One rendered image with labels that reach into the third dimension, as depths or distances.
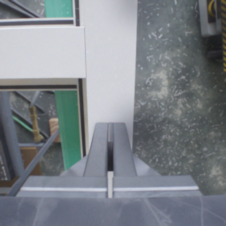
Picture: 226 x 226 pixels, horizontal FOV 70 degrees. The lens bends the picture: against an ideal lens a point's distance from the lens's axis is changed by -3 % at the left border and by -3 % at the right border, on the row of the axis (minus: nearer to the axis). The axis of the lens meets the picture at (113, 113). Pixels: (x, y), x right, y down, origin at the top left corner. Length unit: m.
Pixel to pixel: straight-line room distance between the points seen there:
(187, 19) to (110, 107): 1.08
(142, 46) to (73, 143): 0.92
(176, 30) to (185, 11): 0.12
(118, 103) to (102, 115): 0.02
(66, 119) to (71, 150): 0.05
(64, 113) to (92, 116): 0.09
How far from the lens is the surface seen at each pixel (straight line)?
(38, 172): 1.07
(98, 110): 0.15
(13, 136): 0.69
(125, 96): 0.15
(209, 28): 1.11
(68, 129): 0.24
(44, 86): 0.22
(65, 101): 0.23
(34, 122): 0.97
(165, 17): 1.16
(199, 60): 1.22
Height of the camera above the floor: 1.08
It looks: 73 degrees down
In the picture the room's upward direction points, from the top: 178 degrees clockwise
